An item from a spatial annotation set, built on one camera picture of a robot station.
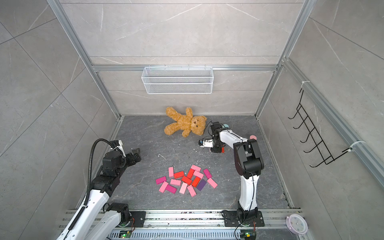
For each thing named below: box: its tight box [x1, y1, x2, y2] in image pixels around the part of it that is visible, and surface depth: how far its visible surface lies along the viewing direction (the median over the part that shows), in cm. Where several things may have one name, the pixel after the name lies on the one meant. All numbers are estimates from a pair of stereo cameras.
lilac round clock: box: [285, 214, 308, 235], surface depth 72 cm
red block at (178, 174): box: [173, 171, 185, 179], surface depth 90 cm
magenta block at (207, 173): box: [203, 168, 212, 179], surface depth 90 cm
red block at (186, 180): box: [181, 176, 193, 185], surface depth 88 cm
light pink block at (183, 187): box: [179, 182, 188, 194], surface depth 85 cm
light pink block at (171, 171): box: [168, 166, 174, 177], surface depth 90 cm
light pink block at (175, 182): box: [170, 178, 182, 186], surface depth 87 cm
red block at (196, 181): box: [191, 176, 201, 188], surface depth 87 cm
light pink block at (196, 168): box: [190, 164, 201, 173], surface depth 92 cm
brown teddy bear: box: [164, 107, 207, 138], surface depth 107 cm
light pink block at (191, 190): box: [187, 185, 197, 197], surface depth 83 cm
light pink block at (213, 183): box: [207, 177, 218, 189], surface depth 87 cm
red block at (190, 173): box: [186, 168, 195, 180], surface depth 91 cm
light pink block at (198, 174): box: [193, 170, 204, 179], surface depth 90 cm
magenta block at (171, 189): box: [165, 184, 177, 194], surface depth 85 cm
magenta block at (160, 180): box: [155, 176, 167, 185], surface depth 88 cm
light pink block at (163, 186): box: [158, 181, 169, 193], surface depth 85 cm
